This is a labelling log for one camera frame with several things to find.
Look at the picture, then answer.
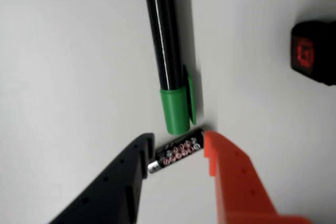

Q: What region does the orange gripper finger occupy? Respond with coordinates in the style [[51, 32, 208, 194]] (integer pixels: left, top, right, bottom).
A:
[[203, 130, 313, 224]]

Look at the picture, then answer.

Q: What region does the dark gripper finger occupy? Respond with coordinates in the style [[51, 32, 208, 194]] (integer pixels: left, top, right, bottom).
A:
[[48, 133, 155, 224]]

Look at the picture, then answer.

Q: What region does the green capped black marker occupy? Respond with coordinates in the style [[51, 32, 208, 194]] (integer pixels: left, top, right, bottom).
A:
[[141, 0, 198, 136]]

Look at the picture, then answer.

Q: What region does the black AAA battery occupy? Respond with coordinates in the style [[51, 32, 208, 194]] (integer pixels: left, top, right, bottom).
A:
[[146, 127, 208, 175]]

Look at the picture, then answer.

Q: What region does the black ring-shaped strap device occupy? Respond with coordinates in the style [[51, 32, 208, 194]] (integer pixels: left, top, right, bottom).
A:
[[290, 19, 336, 87]]

